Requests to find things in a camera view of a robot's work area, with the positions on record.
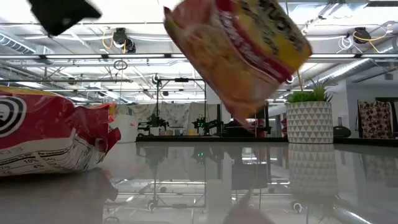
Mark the red beef Maruchan ramen pack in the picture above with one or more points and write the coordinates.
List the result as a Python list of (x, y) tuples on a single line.
[(46, 124), (236, 56)]

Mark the pale hanging cloths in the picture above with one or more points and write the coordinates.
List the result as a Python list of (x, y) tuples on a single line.
[(175, 113)]

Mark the green plant in patterned pot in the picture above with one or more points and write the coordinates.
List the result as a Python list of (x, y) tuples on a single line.
[(311, 123)]

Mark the black dome object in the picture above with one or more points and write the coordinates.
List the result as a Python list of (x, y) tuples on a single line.
[(342, 132)]

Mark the brown patterned cloth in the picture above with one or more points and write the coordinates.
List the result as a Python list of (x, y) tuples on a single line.
[(374, 119)]

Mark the black background rig frame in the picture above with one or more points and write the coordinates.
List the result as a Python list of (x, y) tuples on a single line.
[(181, 80)]

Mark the black table frame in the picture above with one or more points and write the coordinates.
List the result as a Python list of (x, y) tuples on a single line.
[(217, 139)]

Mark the large silver duct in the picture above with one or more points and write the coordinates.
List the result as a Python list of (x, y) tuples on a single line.
[(351, 70)]

